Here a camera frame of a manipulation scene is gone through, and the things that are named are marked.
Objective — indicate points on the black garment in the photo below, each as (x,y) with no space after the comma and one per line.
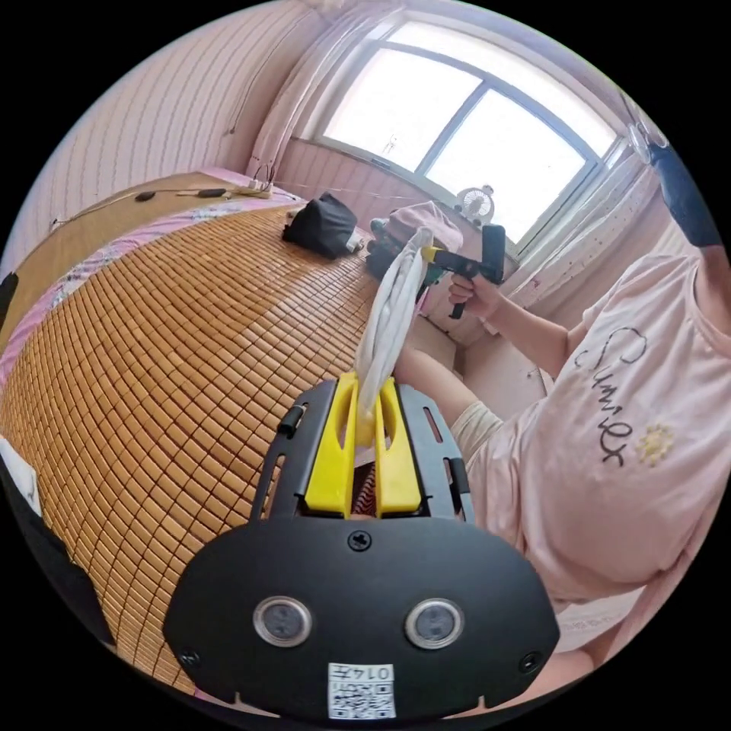
(322,225)

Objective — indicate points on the sheer white curtain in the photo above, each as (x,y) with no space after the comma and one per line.
(297,91)
(582,240)

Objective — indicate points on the bed with woven mat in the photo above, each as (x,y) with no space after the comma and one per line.
(171,342)

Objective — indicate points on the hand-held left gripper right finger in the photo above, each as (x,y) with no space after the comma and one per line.
(400,457)

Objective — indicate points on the white short sleeve shirt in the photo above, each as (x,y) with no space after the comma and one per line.
(389,308)

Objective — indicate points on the white power strip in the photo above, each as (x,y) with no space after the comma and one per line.
(257,187)

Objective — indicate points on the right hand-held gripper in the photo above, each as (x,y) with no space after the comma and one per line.
(461,267)

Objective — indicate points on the person's right forearm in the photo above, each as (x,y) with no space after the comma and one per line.
(534,331)

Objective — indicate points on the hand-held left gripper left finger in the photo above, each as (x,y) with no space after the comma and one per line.
(332,451)

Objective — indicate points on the small white fan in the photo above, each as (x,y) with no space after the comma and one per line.
(477,204)

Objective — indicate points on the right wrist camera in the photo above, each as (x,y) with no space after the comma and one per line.
(494,254)

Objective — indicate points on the pile of clothes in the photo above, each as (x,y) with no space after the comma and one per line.
(420,228)

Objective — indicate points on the person's body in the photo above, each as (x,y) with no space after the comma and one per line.
(617,428)

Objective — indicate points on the person's right hand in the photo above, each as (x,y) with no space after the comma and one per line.
(477,298)

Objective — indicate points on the window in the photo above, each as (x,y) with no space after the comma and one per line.
(411,103)

